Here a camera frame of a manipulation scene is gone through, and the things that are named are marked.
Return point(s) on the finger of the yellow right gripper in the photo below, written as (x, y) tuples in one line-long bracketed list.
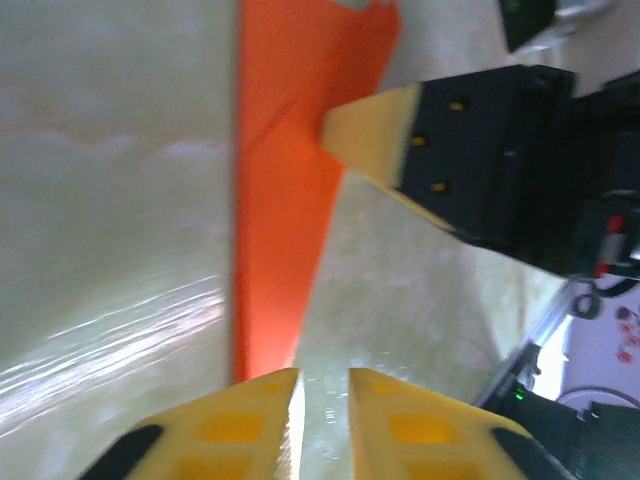
[(375, 130)]

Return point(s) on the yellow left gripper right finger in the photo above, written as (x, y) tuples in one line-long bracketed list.
[(425, 435)]

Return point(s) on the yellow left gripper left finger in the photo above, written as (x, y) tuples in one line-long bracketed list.
[(225, 435)]

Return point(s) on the orange paper sheet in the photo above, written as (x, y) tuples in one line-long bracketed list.
[(285, 175)]

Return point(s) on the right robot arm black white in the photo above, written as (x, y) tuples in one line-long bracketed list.
[(600, 440)]

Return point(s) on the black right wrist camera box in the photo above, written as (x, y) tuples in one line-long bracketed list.
[(527, 22)]

